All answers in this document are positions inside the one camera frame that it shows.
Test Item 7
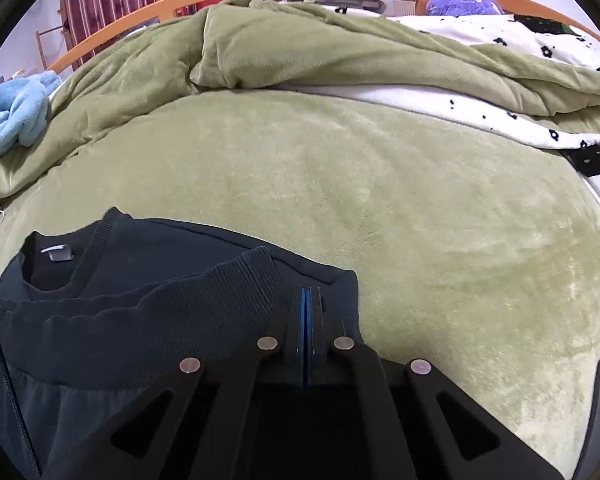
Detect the light blue towel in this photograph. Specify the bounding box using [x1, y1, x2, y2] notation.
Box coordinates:
[0, 71, 63, 157]

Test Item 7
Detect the white floral quilt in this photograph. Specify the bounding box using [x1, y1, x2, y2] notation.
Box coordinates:
[300, 10, 600, 226]

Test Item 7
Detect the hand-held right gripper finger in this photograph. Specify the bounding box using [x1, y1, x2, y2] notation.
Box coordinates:
[40, 287, 307, 480]
[306, 287, 566, 480]

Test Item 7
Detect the wooden bed frame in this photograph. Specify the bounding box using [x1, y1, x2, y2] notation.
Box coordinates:
[47, 0, 600, 76]

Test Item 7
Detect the dark navy sweatshirt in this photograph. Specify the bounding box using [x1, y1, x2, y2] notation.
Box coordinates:
[0, 207, 363, 480]

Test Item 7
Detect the purple plush toy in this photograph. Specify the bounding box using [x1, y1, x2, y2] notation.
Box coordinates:
[426, 0, 503, 17]

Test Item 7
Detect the green plush quilt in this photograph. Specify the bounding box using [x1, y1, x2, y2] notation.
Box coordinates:
[0, 0, 600, 201]

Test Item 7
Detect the wooden rack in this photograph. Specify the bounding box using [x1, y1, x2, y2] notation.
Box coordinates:
[36, 7, 73, 68]

